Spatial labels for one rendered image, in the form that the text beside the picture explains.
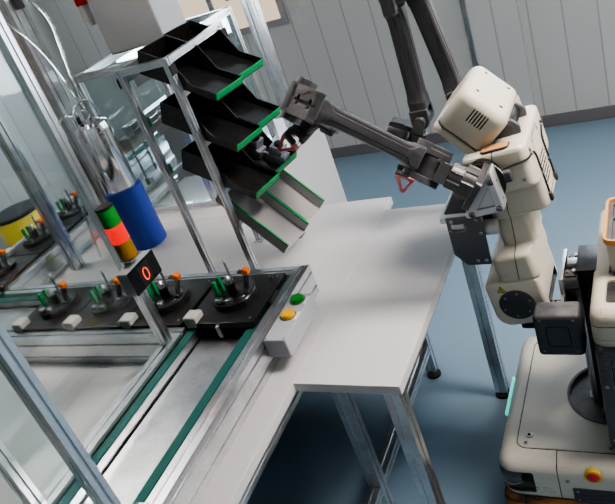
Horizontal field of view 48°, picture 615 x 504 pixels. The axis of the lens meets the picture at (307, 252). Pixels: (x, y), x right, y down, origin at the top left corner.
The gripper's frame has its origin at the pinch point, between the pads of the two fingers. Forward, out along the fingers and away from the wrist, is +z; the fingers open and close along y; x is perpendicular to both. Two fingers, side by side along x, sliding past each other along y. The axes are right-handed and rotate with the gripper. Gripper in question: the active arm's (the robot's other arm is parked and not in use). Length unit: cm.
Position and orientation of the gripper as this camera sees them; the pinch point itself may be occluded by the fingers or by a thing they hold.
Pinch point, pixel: (286, 141)
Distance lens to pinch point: 223.9
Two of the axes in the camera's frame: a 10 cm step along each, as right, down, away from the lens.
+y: -4.1, 5.9, -6.9
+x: 6.6, 7.2, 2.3
